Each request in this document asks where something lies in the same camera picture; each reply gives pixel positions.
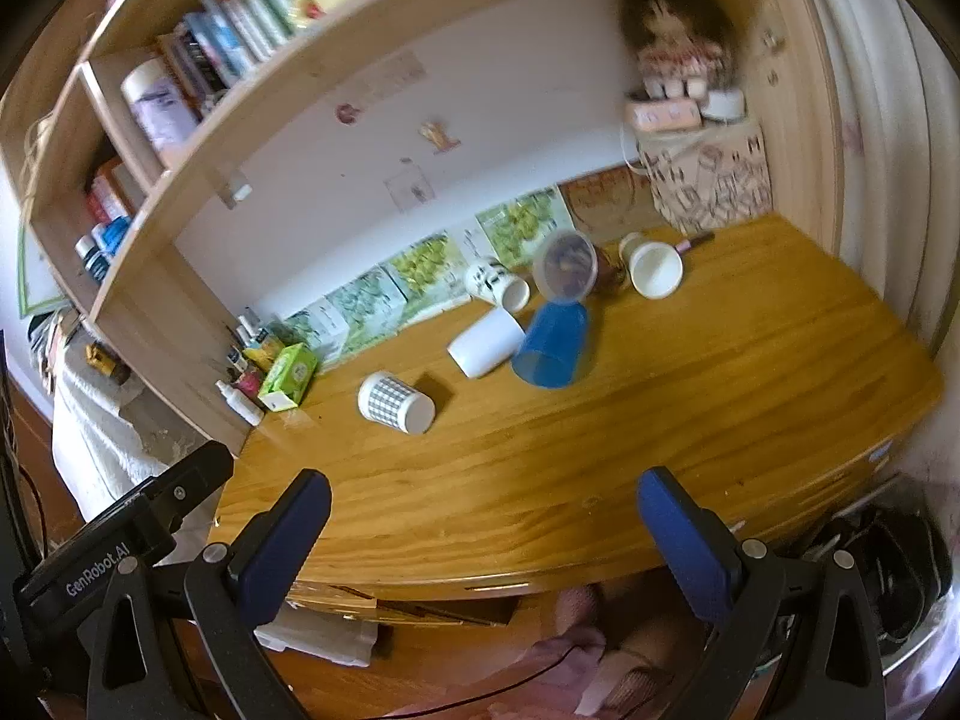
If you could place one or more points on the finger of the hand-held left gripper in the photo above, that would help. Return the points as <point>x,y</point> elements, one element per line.
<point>191,484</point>

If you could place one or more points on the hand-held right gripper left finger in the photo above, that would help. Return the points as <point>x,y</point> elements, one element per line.
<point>281,540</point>

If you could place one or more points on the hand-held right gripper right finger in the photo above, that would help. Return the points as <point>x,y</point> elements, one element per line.
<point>686,540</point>

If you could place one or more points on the white checked cup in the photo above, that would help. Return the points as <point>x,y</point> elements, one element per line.
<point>390,401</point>

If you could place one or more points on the blue plastic cup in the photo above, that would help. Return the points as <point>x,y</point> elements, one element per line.
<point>551,349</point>

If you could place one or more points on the plain white cup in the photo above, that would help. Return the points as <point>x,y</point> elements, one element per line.
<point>487,345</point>

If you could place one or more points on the clear plastic cup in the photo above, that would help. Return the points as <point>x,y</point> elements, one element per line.
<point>564,266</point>

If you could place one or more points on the white cup with black print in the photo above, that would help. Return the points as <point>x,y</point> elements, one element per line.
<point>491,281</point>

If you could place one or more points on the white spray bottle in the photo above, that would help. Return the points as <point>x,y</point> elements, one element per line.
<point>241,405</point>

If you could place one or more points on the white cloth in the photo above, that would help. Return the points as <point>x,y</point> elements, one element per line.
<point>112,420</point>

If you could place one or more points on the white paper sheet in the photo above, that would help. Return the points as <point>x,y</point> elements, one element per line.
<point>322,634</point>

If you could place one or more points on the cluster of small bottles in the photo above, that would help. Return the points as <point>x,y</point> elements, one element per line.
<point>251,352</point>

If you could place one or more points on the green box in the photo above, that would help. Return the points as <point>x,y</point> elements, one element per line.
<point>289,375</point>

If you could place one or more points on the golden ornament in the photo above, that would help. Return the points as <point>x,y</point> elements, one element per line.
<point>106,361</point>

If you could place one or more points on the pink clothing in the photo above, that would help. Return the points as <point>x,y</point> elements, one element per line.
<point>570,660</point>

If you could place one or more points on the stack of papers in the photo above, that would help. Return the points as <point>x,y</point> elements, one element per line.
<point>51,345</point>

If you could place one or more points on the wooden bookshelf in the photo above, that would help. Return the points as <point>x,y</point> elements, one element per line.
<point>135,292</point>

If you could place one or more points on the black bag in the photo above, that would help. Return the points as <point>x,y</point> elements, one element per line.
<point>892,570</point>

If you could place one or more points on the white mug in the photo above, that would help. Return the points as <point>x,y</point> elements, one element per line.
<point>654,266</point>

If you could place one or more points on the pink pen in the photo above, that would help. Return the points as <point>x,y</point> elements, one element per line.
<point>694,242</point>

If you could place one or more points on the red books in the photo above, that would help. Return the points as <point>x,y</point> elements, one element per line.
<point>112,191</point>

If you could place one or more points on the row of green-print boxes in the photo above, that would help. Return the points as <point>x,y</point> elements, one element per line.
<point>420,270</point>

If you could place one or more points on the brown printed card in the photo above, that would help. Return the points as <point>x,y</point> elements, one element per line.
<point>604,199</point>

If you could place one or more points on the patterned paper bag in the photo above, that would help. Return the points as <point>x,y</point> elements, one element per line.
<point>709,176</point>

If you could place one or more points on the purple and white canister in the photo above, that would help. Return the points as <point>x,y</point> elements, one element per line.
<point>159,109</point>

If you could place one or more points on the pink box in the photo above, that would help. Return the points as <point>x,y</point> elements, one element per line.
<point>664,115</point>

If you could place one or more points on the white curtain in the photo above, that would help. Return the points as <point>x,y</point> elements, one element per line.
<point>892,165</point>

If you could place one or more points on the white jar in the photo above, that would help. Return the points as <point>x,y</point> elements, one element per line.
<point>724,103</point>

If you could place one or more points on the row of books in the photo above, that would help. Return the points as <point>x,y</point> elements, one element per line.
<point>232,30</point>

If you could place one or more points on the dark-haired doll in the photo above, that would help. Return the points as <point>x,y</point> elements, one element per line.
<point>675,30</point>

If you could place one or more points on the white wall hook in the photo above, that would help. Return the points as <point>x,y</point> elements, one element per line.
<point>241,191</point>

